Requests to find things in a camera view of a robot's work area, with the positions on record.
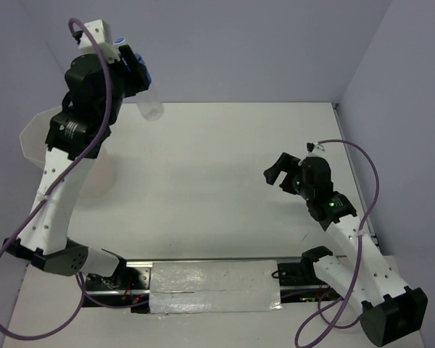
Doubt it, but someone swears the clear bottle blue label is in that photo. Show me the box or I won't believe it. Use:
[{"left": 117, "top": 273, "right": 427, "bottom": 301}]
[{"left": 109, "top": 37, "right": 164, "bottom": 121}]

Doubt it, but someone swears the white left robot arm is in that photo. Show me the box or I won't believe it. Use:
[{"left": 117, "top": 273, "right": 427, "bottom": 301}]
[{"left": 4, "top": 44, "right": 149, "bottom": 289}]

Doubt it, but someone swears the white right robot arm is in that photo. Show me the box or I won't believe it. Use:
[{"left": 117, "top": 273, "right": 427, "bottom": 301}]
[{"left": 263, "top": 152, "right": 428, "bottom": 347}]

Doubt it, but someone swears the translucent white bin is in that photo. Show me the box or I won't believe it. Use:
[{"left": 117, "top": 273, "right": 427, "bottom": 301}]
[{"left": 20, "top": 107, "right": 115, "bottom": 199}]

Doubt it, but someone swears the white foil cover sheet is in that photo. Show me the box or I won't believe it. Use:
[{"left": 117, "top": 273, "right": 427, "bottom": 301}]
[{"left": 149, "top": 260, "right": 281, "bottom": 314}]

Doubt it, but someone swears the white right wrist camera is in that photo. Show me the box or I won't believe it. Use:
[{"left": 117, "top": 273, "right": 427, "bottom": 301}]
[{"left": 306, "top": 142, "right": 325, "bottom": 155}]

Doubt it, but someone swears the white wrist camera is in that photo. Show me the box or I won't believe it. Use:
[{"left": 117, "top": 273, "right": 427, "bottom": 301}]
[
  {"left": 306, "top": 142, "right": 325, "bottom": 155},
  {"left": 78, "top": 20, "right": 120, "bottom": 64}
]

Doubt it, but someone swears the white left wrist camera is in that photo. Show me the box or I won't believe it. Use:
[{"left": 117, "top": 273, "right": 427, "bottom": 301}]
[{"left": 78, "top": 20, "right": 120, "bottom": 64}]

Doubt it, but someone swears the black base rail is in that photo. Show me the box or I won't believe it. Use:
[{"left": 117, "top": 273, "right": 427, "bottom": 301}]
[{"left": 83, "top": 257, "right": 339, "bottom": 314}]

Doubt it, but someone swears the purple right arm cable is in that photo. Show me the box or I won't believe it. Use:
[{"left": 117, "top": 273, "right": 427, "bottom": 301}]
[{"left": 281, "top": 138, "right": 381, "bottom": 347}]

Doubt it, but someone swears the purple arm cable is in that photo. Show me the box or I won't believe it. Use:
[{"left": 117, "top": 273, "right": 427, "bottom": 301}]
[
  {"left": 281, "top": 138, "right": 381, "bottom": 347},
  {"left": 0, "top": 17, "right": 153, "bottom": 341}
]

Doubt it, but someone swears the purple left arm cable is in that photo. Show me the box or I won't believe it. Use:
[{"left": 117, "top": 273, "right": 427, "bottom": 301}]
[{"left": 0, "top": 17, "right": 153, "bottom": 341}]

